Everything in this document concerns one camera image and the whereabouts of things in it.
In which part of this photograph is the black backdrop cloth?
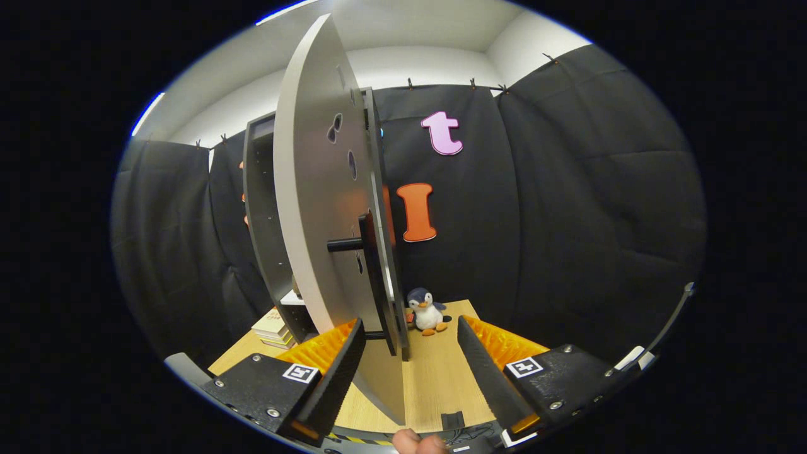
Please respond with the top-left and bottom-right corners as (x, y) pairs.
(110, 44), (707, 366)

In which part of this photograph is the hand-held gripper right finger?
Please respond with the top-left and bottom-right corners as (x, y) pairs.
(457, 315), (631, 442)

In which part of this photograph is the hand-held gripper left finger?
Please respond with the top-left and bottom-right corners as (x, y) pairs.
(202, 317), (366, 445)

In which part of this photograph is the beige shoe cabinet door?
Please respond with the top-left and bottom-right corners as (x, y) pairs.
(273, 14), (407, 426)

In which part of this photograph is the yellow black striped tape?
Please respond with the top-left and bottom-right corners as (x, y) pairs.
(325, 432), (395, 447)

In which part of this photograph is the penguin plush toy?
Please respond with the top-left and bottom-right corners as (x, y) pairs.
(407, 288), (453, 337)

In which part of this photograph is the dark grey shoe cabinet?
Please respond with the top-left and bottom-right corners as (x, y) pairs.
(243, 87), (412, 361)

